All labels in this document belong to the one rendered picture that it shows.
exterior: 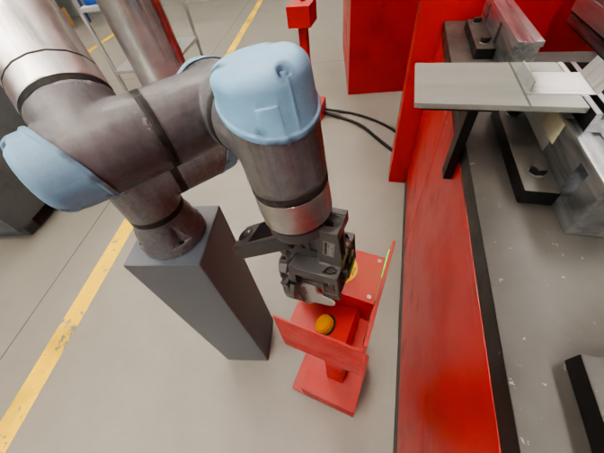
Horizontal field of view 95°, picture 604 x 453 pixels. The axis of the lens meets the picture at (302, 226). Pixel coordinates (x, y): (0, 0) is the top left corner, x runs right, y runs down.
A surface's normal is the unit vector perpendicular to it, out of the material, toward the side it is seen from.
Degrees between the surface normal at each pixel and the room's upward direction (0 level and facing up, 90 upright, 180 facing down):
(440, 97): 0
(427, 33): 90
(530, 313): 0
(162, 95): 28
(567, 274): 0
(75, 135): 40
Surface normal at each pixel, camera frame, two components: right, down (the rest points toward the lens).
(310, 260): -0.18, -0.66
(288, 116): 0.46, 0.57
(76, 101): 0.41, -0.28
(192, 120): 0.53, 0.32
